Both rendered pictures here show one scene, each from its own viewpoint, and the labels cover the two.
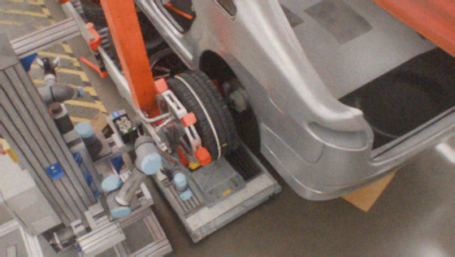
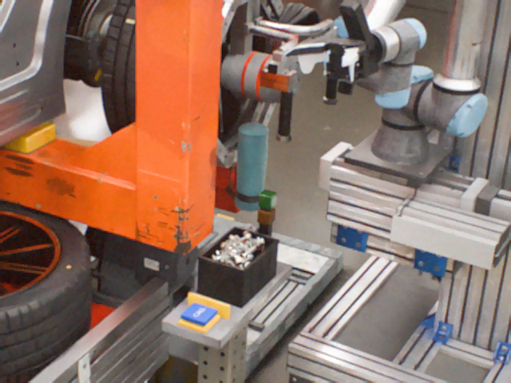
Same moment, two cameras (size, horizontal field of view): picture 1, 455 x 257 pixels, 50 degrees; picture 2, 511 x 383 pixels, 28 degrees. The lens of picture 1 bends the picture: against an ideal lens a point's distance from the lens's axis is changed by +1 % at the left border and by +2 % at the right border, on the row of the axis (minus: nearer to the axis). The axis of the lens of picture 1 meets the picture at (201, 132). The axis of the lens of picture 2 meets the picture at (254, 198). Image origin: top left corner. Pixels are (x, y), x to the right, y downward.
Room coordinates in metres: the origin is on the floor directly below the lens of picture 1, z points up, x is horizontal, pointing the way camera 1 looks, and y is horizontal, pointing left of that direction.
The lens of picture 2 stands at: (4.00, 2.37, 1.89)
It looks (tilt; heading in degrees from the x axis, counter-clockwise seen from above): 27 degrees down; 229
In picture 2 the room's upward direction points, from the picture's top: 3 degrees clockwise
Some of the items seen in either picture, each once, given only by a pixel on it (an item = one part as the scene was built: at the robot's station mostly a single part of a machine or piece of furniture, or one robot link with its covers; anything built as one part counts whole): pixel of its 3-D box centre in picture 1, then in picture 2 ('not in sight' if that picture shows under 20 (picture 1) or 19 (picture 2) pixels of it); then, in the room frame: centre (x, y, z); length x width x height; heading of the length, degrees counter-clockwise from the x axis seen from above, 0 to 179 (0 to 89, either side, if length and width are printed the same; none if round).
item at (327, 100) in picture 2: not in sight; (332, 79); (1.88, 0.29, 0.83); 0.04 x 0.04 x 0.16
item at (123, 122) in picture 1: (125, 128); (238, 264); (2.48, 0.60, 0.51); 0.20 x 0.14 x 0.13; 22
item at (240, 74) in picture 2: (170, 131); (260, 76); (2.11, 0.21, 0.85); 0.21 x 0.14 x 0.14; 114
